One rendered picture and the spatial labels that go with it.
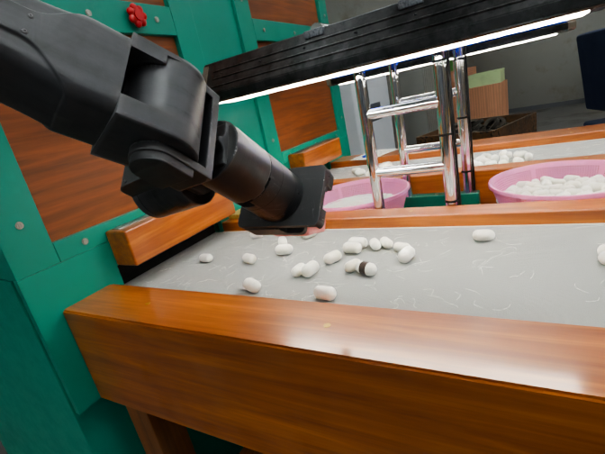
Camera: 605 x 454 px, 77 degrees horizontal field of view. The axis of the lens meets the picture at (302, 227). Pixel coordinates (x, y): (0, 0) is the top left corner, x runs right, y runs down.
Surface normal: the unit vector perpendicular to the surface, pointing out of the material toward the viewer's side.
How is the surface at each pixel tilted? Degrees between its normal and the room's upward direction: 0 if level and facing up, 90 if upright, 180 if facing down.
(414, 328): 0
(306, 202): 51
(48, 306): 90
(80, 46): 69
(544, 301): 0
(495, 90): 90
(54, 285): 90
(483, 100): 90
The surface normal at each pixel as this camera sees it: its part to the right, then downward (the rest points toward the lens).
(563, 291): -0.20, -0.93
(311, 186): -0.51, -0.31
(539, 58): -0.58, 0.36
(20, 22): 0.65, -0.30
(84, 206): 0.86, -0.02
